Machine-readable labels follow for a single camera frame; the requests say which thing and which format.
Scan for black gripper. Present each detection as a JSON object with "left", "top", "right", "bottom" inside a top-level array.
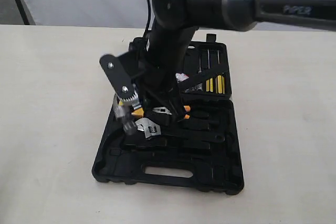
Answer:
[{"left": 99, "top": 23, "right": 229, "bottom": 122}]

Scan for black electrical tape roll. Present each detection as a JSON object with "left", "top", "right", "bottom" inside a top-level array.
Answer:
[{"left": 175, "top": 73, "right": 203, "bottom": 93}]

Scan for adjustable wrench black handle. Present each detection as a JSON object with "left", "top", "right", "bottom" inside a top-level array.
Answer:
[{"left": 135, "top": 118, "right": 225, "bottom": 143}]

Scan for black plastic tool case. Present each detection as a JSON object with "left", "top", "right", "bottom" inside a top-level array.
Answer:
[{"left": 92, "top": 34, "right": 244, "bottom": 195}]

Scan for claw hammer black handle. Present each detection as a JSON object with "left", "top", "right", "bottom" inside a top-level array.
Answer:
[{"left": 112, "top": 94, "right": 141, "bottom": 135}]

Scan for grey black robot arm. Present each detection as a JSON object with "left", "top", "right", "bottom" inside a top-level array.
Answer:
[{"left": 100, "top": 0, "right": 335, "bottom": 123}]

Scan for clear voltage tester screwdriver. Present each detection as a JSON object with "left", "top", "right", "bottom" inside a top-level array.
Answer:
[{"left": 198, "top": 56, "right": 202, "bottom": 73}]

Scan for yellow black screwdriver left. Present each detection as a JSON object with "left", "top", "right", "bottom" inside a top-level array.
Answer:
[{"left": 206, "top": 49, "right": 214, "bottom": 94}]

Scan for yellow black screwdriver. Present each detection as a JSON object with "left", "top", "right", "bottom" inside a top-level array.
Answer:
[
  {"left": 216, "top": 50, "right": 225, "bottom": 94},
  {"left": 206, "top": 49, "right": 214, "bottom": 94}
]

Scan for yellow black screwdriver right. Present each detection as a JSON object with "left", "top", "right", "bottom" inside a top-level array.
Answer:
[{"left": 216, "top": 50, "right": 225, "bottom": 94}]

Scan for yellow tape measure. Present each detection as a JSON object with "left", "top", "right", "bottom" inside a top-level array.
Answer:
[{"left": 118, "top": 99, "right": 144, "bottom": 118}]

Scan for pliers with orange handles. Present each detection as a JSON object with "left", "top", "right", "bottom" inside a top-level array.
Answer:
[{"left": 152, "top": 105, "right": 191, "bottom": 115}]

